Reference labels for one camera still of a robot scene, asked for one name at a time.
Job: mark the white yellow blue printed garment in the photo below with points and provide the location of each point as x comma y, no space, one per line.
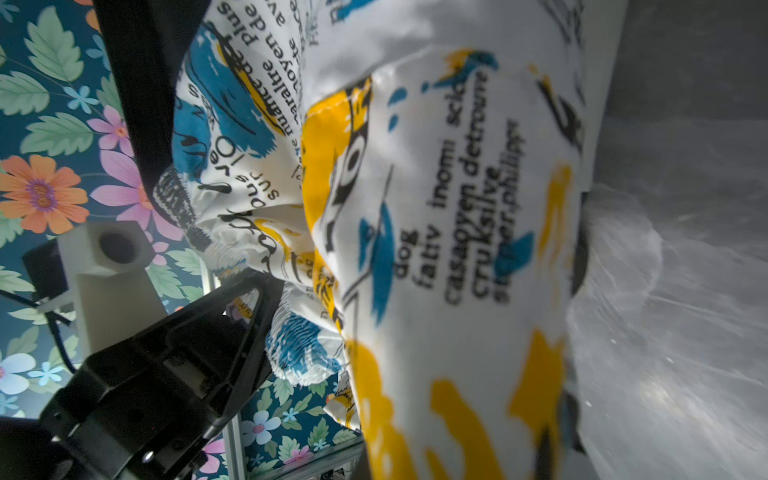
408,170

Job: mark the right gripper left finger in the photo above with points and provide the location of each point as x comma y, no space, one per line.
146,407

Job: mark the white hard-shell suitcase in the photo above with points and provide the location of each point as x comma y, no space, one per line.
146,41

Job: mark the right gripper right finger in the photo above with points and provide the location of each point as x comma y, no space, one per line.
568,408

